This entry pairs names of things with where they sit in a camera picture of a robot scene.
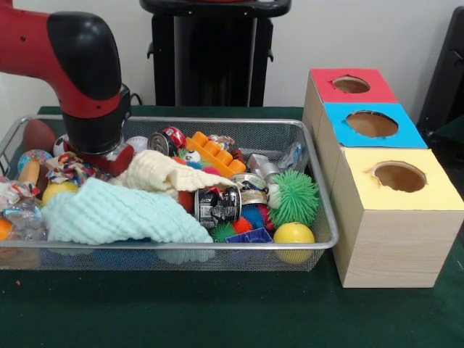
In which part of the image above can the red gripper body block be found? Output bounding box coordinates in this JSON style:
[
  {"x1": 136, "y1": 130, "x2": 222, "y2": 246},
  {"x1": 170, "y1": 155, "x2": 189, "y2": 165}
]
[{"x1": 86, "y1": 145, "x2": 136, "y2": 178}]

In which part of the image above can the cream waffle cloth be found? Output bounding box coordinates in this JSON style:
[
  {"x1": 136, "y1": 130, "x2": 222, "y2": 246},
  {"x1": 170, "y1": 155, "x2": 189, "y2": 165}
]
[{"x1": 112, "y1": 149, "x2": 241, "y2": 197}]

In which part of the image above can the mint green waffle cloth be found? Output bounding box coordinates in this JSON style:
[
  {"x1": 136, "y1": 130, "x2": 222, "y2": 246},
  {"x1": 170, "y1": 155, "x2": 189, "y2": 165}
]
[{"x1": 41, "y1": 177, "x2": 215, "y2": 246}]

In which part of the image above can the clear shallow mesh bin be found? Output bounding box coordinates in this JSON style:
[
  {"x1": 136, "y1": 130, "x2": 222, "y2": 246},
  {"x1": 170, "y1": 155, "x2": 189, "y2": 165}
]
[{"x1": 0, "y1": 116, "x2": 340, "y2": 272}]

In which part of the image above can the wooden box with three holes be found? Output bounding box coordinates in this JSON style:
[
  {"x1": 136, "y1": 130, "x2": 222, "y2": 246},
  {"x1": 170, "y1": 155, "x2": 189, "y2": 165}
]
[{"x1": 303, "y1": 68, "x2": 464, "y2": 289}]

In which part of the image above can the crushed black silver can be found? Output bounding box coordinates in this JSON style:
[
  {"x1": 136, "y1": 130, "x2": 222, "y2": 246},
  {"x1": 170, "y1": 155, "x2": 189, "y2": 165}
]
[{"x1": 148, "y1": 126, "x2": 188, "y2": 157}]

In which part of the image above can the plain yellow ball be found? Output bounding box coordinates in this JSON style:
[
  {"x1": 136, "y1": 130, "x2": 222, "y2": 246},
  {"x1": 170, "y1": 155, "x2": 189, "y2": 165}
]
[{"x1": 41, "y1": 181, "x2": 80, "y2": 208}]

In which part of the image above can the small brown football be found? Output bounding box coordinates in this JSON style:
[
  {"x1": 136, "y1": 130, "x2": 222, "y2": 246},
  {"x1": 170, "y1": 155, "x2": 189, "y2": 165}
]
[{"x1": 22, "y1": 119, "x2": 58, "y2": 154}]

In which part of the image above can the orange toy building block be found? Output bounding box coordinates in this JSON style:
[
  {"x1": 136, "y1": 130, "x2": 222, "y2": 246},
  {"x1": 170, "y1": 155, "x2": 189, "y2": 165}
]
[{"x1": 185, "y1": 131, "x2": 248, "y2": 179}]

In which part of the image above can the black silver drink can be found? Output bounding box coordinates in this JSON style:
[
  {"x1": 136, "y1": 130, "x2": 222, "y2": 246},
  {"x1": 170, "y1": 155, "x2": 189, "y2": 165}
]
[{"x1": 194, "y1": 186, "x2": 243, "y2": 230}]

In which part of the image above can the dark green table cloth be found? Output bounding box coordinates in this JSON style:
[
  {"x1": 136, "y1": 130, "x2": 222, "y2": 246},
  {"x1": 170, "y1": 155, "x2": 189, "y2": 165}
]
[{"x1": 0, "y1": 105, "x2": 464, "y2": 348}]

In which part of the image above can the green fuzzy toy with eyes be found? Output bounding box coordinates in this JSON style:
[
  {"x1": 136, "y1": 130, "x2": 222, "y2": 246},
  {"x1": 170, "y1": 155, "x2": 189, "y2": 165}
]
[{"x1": 268, "y1": 170, "x2": 320, "y2": 228}]

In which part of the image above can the yellow smiley ball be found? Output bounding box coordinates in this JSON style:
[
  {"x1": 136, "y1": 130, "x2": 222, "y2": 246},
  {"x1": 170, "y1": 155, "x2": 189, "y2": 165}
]
[{"x1": 273, "y1": 221, "x2": 317, "y2": 263}]

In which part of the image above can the black stand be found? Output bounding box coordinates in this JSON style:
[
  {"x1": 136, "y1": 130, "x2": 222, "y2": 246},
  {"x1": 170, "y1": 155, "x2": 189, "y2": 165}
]
[{"x1": 417, "y1": 6, "x2": 464, "y2": 135}]

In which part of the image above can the colourful knotted rope toy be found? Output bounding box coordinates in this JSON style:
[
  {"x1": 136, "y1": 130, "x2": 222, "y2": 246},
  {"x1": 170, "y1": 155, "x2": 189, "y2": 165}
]
[{"x1": 45, "y1": 152, "x2": 96, "y2": 186}]

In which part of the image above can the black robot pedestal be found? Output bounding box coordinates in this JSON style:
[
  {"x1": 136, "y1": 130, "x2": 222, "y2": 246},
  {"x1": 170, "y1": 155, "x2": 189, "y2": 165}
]
[{"x1": 140, "y1": 0, "x2": 292, "y2": 108}]

